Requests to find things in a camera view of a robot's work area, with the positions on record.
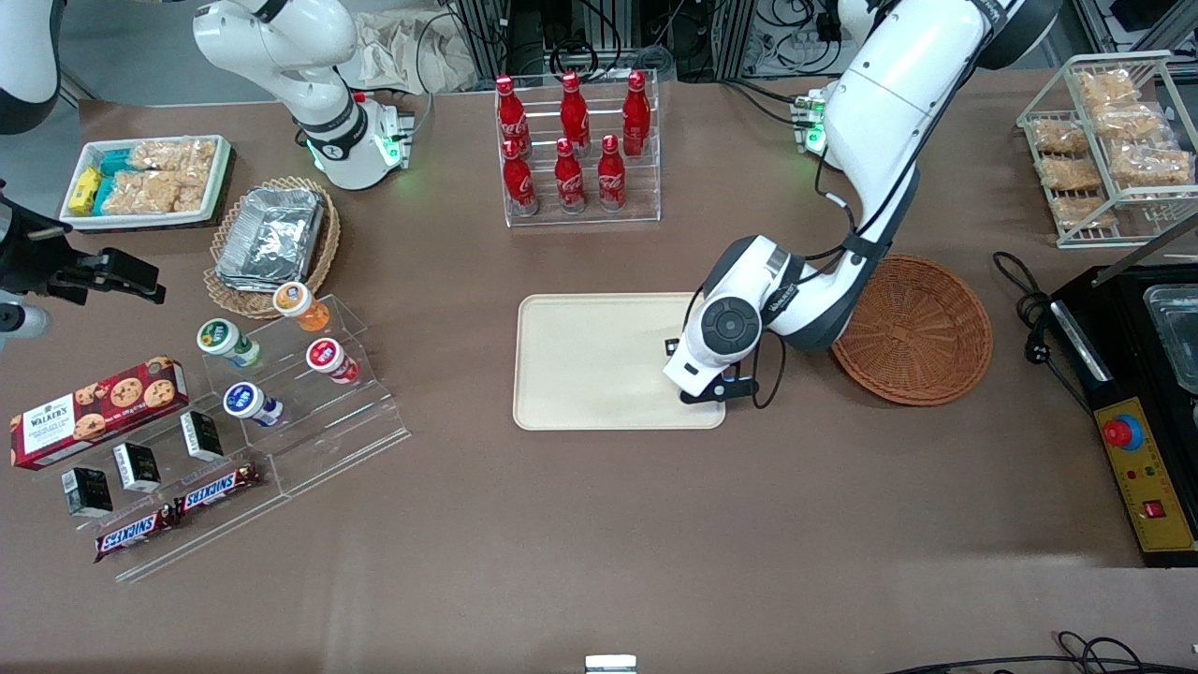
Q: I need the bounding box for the clear acrylic step riser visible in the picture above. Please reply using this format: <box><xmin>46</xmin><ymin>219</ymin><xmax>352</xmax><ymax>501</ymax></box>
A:
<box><xmin>28</xmin><ymin>403</ymin><xmax>292</xmax><ymax>584</ymax></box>
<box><xmin>199</xmin><ymin>294</ymin><xmax>414</xmax><ymax>498</ymax></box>

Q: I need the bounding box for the clear acrylic bottle rack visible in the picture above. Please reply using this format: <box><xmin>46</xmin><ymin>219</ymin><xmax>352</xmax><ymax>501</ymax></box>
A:
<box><xmin>494</xmin><ymin>69</ymin><xmax>662</xmax><ymax>228</ymax></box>

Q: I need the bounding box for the clear bag of fried snacks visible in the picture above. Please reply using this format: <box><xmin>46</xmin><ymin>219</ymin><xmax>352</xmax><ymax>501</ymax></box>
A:
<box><xmin>1090</xmin><ymin>102</ymin><xmax>1167</xmax><ymax>144</ymax></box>
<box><xmin>1049</xmin><ymin>194</ymin><xmax>1120</xmax><ymax>231</ymax></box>
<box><xmin>1108</xmin><ymin>145</ymin><xmax>1195</xmax><ymax>189</ymax></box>
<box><xmin>1075</xmin><ymin>69</ymin><xmax>1142</xmax><ymax>107</ymax></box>
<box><xmin>1029</xmin><ymin>116</ymin><xmax>1092</xmax><ymax>156</ymax></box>
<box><xmin>1038</xmin><ymin>154</ymin><xmax>1102</xmax><ymax>194</ymax></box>

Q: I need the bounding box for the clear glass container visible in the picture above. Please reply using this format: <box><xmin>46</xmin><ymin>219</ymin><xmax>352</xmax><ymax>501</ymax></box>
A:
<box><xmin>1142</xmin><ymin>284</ymin><xmax>1198</xmax><ymax>394</ymax></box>

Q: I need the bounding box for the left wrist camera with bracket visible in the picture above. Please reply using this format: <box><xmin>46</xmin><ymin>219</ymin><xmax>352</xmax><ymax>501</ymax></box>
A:
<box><xmin>679</xmin><ymin>373</ymin><xmax>760</xmax><ymax>406</ymax></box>

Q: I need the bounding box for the brown wicker basket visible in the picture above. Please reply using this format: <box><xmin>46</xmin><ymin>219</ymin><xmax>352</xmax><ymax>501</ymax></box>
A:
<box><xmin>829</xmin><ymin>254</ymin><xmax>994</xmax><ymax>407</ymax></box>

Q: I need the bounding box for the crumpled beige paper bag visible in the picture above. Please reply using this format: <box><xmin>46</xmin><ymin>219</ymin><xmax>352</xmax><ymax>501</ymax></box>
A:
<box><xmin>335</xmin><ymin>9</ymin><xmax>480</xmax><ymax>95</ymax></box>

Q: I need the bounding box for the red lid yogurt cup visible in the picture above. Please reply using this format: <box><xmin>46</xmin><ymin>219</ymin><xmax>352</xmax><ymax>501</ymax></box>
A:
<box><xmin>306</xmin><ymin>338</ymin><xmax>361</xmax><ymax>386</ymax></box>

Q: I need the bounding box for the black power cable with plug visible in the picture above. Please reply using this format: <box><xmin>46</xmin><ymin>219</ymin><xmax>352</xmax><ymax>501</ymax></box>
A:
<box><xmin>991</xmin><ymin>250</ymin><xmax>1096</xmax><ymax>415</ymax></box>

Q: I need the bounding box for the black floor cable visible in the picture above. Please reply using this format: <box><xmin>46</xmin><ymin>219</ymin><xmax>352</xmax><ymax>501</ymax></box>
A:
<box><xmin>887</xmin><ymin>631</ymin><xmax>1198</xmax><ymax>674</ymax></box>

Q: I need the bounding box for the green lid yogurt cup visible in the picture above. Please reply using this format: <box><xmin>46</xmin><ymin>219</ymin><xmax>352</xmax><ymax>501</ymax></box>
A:
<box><xmin>197</xmin><ymin>319</ymin><xmax>263</xmax><ymax>369</ymax></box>

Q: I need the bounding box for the stack of aluminium foil trays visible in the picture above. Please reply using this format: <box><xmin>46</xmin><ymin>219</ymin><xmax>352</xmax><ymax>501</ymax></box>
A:
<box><xmin>215</xmin><ymin>186</ymin><xmax>327</xmax><ymax>292</ymax></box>

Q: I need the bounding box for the clear bag of rice crackers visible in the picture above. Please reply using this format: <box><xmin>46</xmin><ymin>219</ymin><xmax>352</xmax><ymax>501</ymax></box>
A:
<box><xmin>103</xmin><ymin>169</ymin><xmax>212</xmax><ymax>215</ymax></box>
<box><xmin>128</xmin><ymin>139</ymin><xmax>219</xmax><ymax>175</ymax></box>

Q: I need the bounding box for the red cola bottle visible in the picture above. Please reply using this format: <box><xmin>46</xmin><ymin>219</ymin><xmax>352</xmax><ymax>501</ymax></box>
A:
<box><xmin>596</xmin><ymin>135</ymin><xmax>628</xmax><ymax>213</ymax></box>
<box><xmin>559</xmin><ymin>71</ymin><xmax>592</xmax><ymax>151</ymax></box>
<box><xmin>621</xmin><ymin>70</ymin><xmax>652</xmax><ymax>156</ymax></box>
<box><xmin>502</xmin><ymin>139</ymin><xmax>540</xmax><ymax>217</ymax></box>
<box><xmin>494</xmin><ymin>75</ymin><xmax>531</xmax><ymax>153</ymax></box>
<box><xmin>553</xmin><ymin>138</ymin><xmax>588</xmax><ymax>215</ymax></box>

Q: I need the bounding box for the beige plastic tray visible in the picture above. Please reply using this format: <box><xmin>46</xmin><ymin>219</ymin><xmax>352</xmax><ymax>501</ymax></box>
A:
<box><xmin>513</xmin><ymin>293</ymin><xmax>727</xmax><ymax>432</ymax></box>

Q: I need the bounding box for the aluminium frame equipment rack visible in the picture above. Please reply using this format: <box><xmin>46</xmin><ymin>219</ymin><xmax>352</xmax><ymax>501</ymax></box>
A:
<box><xmin>454</xmin><ymin>0</ymin><xmax>843</xmax><ymax>85</ymax></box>

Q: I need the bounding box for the light woven wicker basket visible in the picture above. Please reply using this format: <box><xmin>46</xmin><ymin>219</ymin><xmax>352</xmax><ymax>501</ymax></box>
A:
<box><xmin>203</xmin><ymin>176</ymin><xmax>342</xmax><ymax>320</ymax></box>

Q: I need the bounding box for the red Walkers cookie box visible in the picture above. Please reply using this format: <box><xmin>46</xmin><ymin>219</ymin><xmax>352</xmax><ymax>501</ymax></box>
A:
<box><xmin>9</xmin><ymin>356</ymin><xmax>191</xmax><ymax>471</ymax></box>

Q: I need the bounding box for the yellow emergency stop control box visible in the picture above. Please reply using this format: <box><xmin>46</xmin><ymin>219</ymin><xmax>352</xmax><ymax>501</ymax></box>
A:
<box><xmin>1092</xmin><ymin>397</ymin><xmax>1198</xmax><ymax>569</ymax></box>

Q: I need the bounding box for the white rectangular snack tray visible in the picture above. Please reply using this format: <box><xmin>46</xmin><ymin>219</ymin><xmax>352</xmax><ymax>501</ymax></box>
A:
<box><xmin>58</xmin><ymin>135</ymin><xmax>235</xmax><ymax>232</ymax></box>

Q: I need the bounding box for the black countertop appliance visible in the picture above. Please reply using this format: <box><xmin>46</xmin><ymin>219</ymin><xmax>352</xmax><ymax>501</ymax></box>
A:
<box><xmin>1047</xmin><ymin>215</ymin><xmax>1198</xmax><ymax>418</ymax></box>

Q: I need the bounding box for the small black box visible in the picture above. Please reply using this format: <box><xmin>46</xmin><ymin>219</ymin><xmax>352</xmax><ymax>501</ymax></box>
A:
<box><xmin>112</xmin><ymin>442</ymin><xmax>163</xmax><ymax>494</ymax></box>
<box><xmin>62</xmin><ymin>466</ymin><xmax>115</xmax><ymax>520</ymax></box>
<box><xmin>180</xmin><ymin>411</ymin><xmax>226</xmax><ymax>463</ymax></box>

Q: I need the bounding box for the white wire shelf rack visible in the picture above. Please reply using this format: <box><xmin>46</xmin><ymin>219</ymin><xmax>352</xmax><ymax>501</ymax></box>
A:
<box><xmin>1016</xmin><ymin>51</ymin><xmax>1198</xmax><ymax>250</ymax></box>

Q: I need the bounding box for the yellow snack packet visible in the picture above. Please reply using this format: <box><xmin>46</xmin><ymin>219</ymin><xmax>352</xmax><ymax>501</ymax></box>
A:
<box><xmin>67</xmin><ymin>167</ymin><xmax>103</xmax><ymax>217</ymax></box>

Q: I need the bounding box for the Snickers chocolate bar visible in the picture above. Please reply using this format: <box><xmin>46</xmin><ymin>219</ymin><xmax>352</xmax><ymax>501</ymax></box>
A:
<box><xmin>94</xmin><ymin>505</ymin><xmax>180</xmax><ymax>564</ymax></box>
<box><xmin>173</xmin><ymin>462</ymin><xmax>264</xmax><ymax>519</ymax></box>

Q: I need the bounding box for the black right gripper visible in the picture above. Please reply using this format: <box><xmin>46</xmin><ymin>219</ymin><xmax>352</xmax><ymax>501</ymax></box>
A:
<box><xmin>0</xmin><ymin>183</ymin><xmax>168</xmax><ymax>306</ymax></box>

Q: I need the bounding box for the orange lid yogurt cup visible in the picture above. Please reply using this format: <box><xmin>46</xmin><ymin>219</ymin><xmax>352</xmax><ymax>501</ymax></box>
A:
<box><xmin>273</xmin><ymin>282</ymin><xmax>332</xmax><ymax>334</ymax></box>

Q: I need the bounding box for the blue lid yogurt cup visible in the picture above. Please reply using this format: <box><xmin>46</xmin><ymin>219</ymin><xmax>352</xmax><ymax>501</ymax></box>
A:
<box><xmin>223</xmin><ymin>382</ymin><xmax>285</xmax><ymax>429</ymax></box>

